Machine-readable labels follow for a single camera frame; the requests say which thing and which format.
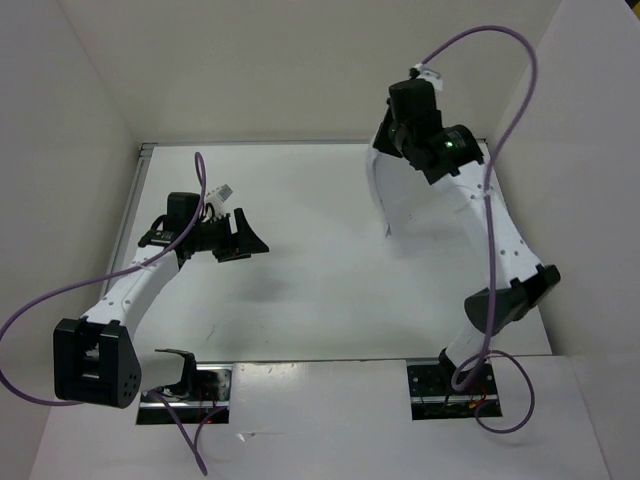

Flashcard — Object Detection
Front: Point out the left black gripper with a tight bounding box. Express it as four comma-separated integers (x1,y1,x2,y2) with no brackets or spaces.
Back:
189,207,268,262

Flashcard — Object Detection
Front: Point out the white skirt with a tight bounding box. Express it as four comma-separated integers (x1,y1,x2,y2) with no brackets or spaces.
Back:
365,144,458,240

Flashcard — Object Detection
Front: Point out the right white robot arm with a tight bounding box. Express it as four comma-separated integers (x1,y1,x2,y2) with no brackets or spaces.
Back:
366,78,561,393

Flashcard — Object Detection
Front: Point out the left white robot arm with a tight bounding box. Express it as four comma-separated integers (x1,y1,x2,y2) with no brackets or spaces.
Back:
53,192,269,408

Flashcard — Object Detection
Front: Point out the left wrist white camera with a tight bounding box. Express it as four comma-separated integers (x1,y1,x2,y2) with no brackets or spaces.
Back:
202,184,233,219

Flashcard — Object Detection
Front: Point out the wrist white camera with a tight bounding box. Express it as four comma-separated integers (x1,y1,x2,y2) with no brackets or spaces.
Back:
202,184,233,219
409,63,444,92

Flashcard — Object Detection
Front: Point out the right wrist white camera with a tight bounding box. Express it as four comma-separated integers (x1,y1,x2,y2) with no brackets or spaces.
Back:
409,63,444,92

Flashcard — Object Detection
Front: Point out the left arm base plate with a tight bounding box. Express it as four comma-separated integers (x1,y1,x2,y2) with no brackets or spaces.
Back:
136,363,233,425

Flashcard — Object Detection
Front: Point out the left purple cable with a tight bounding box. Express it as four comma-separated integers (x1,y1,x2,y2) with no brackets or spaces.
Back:
0,151,211,476

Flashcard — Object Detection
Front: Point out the purple cable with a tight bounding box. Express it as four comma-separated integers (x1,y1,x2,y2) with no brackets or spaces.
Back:
0,151,211,476
422,27,540,434

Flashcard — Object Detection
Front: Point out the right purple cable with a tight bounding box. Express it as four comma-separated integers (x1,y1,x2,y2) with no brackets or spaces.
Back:
422,27,540,434

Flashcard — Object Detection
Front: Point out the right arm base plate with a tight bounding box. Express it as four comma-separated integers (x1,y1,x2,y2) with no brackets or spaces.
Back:
406,359,502,421

